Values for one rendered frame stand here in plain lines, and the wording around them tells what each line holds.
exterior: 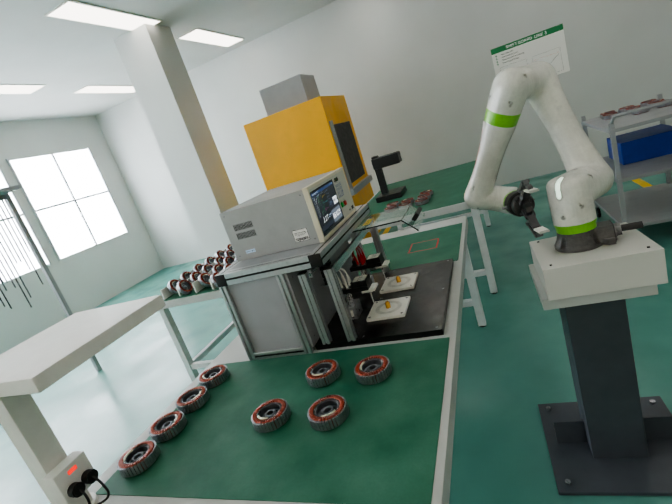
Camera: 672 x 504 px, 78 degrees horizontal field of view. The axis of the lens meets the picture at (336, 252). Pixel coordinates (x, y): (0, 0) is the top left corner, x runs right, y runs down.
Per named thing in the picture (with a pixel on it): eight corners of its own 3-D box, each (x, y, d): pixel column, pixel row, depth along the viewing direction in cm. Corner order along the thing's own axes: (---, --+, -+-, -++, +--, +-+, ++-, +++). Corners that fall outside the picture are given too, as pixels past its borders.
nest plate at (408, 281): (418, 274, 186) (417, 271, 186) (414, 288, 173) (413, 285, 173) (386, 280, 192) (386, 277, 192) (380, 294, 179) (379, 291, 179)
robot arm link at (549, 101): (627, 182, 145) (553, 50, 147) (607, 196, 136) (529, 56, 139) (591, 197, 156) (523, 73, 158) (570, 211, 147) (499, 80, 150)
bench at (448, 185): (494, 223, 471) (479, 159, 452) (503, 294, 307) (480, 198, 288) (400, 243, 513) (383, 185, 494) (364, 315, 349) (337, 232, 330)
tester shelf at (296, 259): (370, 212, 198) (367, 203, 197) (323, 265, 138) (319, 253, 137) (291, 232, 215) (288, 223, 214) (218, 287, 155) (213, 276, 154)
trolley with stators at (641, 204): (671, 200, 372) (659, 85, 346) (733, 236, 282) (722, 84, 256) (595, 216, 395) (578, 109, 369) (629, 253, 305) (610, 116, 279)
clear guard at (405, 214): (425, 214, 187) (422, 202, 185) (419, 230, 165) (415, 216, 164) (358, 230, 199) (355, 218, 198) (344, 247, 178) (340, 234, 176)
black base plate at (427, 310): (453, 262, 192) (452, 258, 192) (443, 335, 136) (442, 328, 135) (360, 279, 210) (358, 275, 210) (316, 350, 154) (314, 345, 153)
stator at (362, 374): (395, 362, 129) (392, 352, 128) (388, 385, 119) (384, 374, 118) (362, 365, 133) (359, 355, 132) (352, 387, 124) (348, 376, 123)
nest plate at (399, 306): (410, 298, 165) (410, 295, 165) (405, 316, 152) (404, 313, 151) (375, 304, 171) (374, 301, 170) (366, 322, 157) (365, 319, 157)
